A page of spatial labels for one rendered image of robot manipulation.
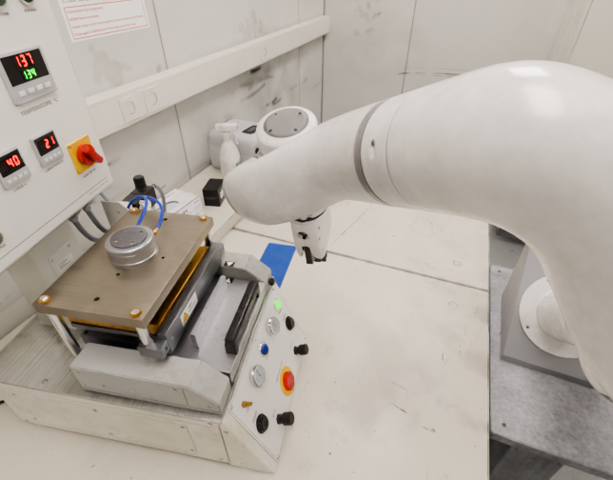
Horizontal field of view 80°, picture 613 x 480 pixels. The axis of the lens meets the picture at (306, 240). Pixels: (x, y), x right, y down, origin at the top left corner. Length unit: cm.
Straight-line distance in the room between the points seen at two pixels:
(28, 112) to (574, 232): 69
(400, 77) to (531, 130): 267
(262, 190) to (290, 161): 5
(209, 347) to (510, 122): 61
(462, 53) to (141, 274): 247
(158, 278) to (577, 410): 90
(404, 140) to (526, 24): 255
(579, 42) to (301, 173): 211
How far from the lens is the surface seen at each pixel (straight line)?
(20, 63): 71
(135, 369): 68
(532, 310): 103
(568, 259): 24
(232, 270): 81
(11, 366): 89
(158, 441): 84
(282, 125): 50
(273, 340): 82
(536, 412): 100
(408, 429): 88
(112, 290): 65
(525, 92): 21
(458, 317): 110
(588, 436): 102
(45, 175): 74
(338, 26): 291
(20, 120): 71
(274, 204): 42
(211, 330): 73
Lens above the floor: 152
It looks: 37 degrees down
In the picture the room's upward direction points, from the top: straight up
